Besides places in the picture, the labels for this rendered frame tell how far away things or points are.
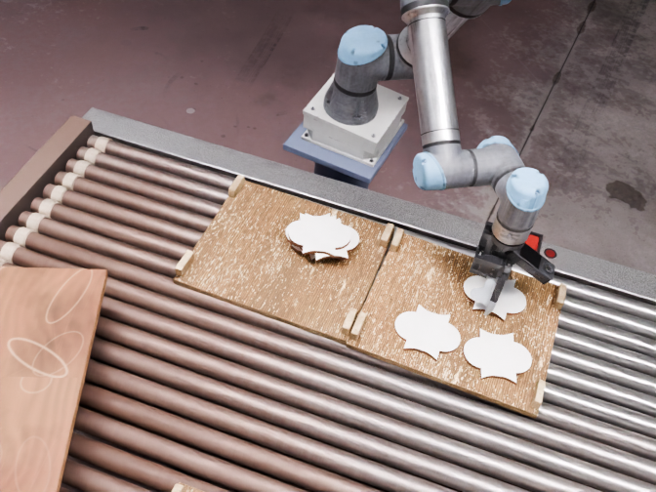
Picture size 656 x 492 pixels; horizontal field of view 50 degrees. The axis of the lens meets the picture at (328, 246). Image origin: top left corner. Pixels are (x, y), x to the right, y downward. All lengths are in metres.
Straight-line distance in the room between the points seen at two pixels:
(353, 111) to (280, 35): 2.14
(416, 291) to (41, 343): 0.79
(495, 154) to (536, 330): 0.41
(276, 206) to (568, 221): 1.80
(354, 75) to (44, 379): 1.03
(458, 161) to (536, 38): 2.98
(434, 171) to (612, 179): 2.24
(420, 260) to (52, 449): 0.88
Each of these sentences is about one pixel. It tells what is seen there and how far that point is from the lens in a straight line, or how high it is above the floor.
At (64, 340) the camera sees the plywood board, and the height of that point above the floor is 1.04.
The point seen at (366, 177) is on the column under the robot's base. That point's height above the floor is 0.87.
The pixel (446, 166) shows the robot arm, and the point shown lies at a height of 1.28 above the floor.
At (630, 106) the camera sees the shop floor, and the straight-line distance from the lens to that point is 4.04.
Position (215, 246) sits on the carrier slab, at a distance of 1.65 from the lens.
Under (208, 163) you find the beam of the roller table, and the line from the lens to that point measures 1.87.
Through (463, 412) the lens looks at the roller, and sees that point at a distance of 1.49.
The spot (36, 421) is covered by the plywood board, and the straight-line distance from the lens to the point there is 1.34.
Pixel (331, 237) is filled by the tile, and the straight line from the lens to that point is 1.61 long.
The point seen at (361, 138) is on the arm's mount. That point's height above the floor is 0.96.
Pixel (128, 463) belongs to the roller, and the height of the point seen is 0.92.
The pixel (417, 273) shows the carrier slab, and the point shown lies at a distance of 1.63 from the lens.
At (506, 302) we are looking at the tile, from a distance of 1.63.
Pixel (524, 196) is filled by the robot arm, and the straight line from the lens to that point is 1.37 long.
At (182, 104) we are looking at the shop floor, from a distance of 3.54.
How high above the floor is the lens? 2.19
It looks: 49 degrees down
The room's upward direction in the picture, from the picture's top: 7 degrees clockwise
